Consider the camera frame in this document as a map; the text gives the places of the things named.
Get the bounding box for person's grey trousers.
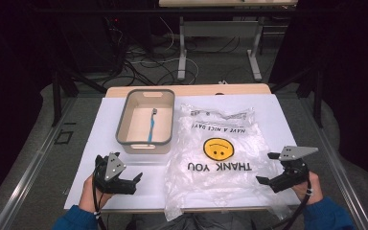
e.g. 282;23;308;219
133;209;305;230

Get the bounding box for person's left hand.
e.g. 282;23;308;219
79;174;115;214

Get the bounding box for aluminium floor rail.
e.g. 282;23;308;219
0;97;79;230
299;97;368;230

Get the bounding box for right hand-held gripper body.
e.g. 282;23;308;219
278;146;319;190

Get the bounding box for hand-held gripper black cable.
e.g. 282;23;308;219
279;177;312;230
90;169;108;230

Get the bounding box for blue toothbrush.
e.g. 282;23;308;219
147;107;159;144

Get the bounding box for tangle of floor cables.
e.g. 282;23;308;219
106;15;200;88

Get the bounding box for person's right hand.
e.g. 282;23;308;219
291;171;324;206

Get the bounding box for white board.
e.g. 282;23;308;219
63;93;305;211

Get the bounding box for beige bin with grey rim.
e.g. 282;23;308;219
115;88;176;155

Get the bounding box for black metal stand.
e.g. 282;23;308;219
48;61;108;127
268;61;326;129

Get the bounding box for black computer case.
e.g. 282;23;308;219
58;13;127;75

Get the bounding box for clear plastic bag yellow smiley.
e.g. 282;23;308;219
163;103;293;222

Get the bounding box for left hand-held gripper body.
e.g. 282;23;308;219
92;151;132;195

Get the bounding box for left hand-held gripper black cable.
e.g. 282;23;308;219
90;169;108;230

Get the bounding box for right hand-held gripper black cable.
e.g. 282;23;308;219
279;177;312;230

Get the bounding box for desk with white legs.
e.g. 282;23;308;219
158;0;299;82

